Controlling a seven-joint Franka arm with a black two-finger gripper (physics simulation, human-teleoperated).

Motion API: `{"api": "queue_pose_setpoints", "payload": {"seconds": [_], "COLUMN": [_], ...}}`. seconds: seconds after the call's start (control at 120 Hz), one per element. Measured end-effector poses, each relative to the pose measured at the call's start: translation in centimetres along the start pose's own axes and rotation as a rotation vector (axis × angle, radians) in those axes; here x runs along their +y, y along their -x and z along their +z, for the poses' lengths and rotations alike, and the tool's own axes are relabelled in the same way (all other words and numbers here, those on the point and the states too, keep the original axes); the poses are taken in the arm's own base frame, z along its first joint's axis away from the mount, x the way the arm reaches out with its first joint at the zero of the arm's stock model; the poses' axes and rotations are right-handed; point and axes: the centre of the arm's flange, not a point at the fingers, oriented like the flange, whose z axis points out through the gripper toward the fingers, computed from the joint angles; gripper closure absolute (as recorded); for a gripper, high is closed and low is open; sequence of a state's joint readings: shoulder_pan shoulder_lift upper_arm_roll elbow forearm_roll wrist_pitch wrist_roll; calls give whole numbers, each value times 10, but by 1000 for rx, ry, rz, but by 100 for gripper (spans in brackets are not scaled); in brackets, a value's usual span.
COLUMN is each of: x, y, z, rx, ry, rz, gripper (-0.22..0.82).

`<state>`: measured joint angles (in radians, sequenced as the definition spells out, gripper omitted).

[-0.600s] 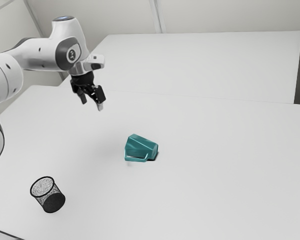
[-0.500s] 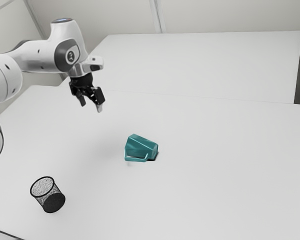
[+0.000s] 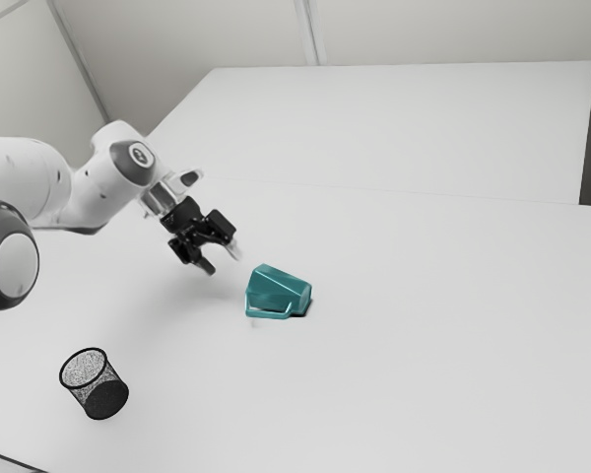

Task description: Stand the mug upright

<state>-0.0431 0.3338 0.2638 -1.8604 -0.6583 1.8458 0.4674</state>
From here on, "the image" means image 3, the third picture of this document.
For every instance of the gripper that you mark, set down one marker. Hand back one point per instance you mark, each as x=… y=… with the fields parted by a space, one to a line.
x=197 y=229

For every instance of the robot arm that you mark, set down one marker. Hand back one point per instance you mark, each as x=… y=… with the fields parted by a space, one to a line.
x=39 y=182

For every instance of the teal faceted mug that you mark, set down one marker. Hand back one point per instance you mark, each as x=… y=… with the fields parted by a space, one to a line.
x=276 y=293

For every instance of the black mesh pen holder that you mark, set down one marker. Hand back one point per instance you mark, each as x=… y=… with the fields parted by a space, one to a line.
x=93 y=384

